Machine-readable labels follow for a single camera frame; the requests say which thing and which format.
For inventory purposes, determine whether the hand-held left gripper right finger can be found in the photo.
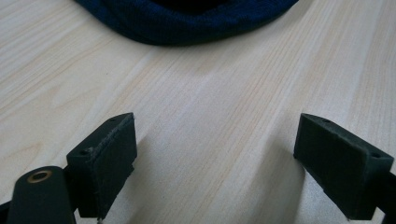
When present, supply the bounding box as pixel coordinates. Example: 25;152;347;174
293;113;395;221

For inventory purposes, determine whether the dark blue knitted cloth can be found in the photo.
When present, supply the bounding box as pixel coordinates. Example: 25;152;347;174
74;0;300;47

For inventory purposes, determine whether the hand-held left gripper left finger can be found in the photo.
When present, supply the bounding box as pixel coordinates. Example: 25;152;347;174
65;112;138;220

